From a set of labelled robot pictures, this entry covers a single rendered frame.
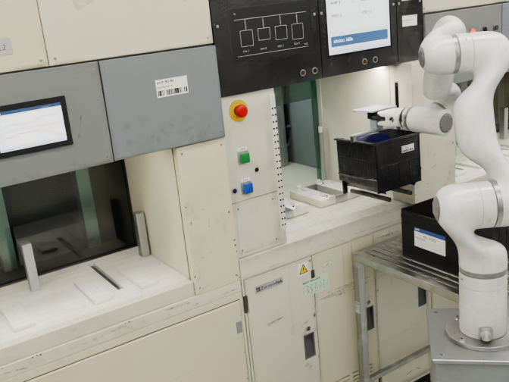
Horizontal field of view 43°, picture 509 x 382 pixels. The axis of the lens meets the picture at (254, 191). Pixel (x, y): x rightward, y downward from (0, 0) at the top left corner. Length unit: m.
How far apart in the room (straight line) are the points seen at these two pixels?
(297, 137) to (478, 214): 1.65
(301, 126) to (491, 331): 1.65
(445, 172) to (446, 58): 1.04
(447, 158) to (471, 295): 1.02
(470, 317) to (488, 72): 0.63
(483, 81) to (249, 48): 0.71
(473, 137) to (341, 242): 0.84
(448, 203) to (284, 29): 0.79
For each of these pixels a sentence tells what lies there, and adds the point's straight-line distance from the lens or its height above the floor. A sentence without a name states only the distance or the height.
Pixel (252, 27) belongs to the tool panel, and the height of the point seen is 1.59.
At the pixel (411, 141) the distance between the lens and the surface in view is 2.34.
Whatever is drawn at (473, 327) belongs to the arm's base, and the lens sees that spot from 1.81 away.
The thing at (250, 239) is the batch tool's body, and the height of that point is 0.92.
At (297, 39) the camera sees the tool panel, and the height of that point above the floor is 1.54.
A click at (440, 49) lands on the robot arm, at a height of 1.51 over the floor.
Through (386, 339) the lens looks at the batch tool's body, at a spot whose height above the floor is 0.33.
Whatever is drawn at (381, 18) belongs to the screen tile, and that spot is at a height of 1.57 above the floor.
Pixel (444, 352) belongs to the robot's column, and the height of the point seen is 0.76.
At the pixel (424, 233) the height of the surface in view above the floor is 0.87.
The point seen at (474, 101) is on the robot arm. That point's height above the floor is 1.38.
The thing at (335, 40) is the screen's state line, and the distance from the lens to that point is 2.22.
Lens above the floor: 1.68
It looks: 17 degrees down
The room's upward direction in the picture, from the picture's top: 6 degrees counter-clockwise
